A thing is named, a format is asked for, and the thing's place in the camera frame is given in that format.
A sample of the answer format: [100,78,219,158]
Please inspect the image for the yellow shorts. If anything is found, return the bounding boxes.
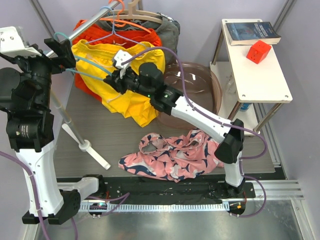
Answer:
[72,39,158,127]

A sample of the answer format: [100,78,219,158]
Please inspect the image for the grey garment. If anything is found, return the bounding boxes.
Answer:
[96,12,180,65]

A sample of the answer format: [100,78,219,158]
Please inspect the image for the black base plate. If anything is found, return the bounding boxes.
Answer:
[93,174,256,205]

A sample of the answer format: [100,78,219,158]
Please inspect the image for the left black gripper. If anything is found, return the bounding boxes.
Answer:
[0,38,75,110]

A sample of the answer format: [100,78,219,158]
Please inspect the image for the dark blue book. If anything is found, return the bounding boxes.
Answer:
[225,21,282,46]

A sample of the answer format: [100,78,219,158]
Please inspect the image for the silver clothes rack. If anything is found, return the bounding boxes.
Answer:
[50,0,120,170]

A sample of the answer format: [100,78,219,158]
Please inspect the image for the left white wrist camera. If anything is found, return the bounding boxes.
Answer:
[0,26,42,58]

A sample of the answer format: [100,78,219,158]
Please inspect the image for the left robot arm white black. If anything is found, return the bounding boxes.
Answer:
[0,38,107,225]

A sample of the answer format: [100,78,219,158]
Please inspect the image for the beige wooden hanger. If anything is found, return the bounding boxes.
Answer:
[116,0,163,24]

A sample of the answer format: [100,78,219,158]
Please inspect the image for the red cube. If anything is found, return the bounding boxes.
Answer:
[246,40,272,64]

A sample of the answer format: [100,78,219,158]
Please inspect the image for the blue wire hanger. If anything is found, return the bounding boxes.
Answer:
[87,6,147,48]

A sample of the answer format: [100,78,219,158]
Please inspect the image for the teal plastic hanger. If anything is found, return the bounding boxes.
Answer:
[53,31,113,82]

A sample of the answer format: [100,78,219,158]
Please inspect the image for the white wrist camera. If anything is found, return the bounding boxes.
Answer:
[112,50,133,79]
[0,26,42,58]

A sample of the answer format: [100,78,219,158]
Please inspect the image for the perforated metal cable rail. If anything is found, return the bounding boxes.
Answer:
[79,201,230,213]

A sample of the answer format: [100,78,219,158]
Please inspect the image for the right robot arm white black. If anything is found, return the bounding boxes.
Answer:
[103,62,245,198]

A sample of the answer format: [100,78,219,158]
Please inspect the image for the transparent brown plastic basin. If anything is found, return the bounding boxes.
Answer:
[164,62,223,114]

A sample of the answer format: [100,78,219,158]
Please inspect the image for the orange plastic hanger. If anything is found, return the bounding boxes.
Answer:
[99,0,151,33]

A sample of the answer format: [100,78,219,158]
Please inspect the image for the orange shorts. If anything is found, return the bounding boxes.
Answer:
[71,18,163,101]

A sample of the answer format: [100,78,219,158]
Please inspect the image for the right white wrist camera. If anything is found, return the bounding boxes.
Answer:
[112,50,133,79]

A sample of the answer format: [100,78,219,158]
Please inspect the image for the pink whale print shorts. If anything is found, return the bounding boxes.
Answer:
[118,128,224,183]

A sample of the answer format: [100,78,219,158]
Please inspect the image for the white two-tier shelf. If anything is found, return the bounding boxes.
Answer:
[210,19,293,132]

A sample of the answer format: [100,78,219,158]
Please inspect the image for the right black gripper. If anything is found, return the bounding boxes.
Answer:
[103,65,153,100]

